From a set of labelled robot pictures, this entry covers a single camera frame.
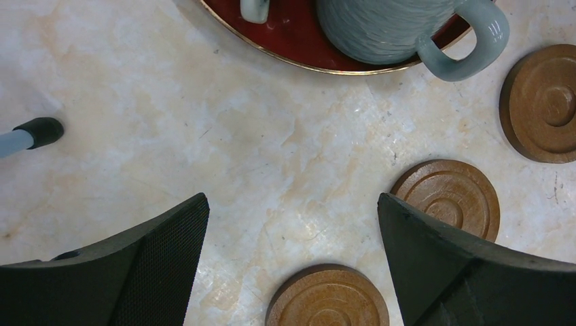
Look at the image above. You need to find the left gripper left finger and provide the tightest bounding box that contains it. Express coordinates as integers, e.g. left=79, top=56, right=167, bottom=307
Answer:
left=1, top=193, right=210, bottom=325

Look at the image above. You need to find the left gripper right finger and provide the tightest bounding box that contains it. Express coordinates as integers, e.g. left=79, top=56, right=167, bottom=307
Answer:
left=378, top=193, right=575, bottom=325

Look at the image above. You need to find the brown wooden coaster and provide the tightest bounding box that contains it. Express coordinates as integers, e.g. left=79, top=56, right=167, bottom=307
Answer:
left=499, top=44, right=575, bottom=164
left=390, top=159, right=501, bottom=242
left=265, top=264, right=390, bottom=325

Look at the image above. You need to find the striped white grey cup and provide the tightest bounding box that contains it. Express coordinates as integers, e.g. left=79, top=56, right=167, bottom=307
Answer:
left=240, top=0, right=270, bottom=24

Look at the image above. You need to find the light blue tripod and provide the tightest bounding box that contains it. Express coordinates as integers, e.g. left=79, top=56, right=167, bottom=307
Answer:
left=1, top=117, right=65, bottom=158

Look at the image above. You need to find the grey blue mug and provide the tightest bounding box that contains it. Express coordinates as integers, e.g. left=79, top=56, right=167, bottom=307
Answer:
left=317, top=0, right=510, bottom=82

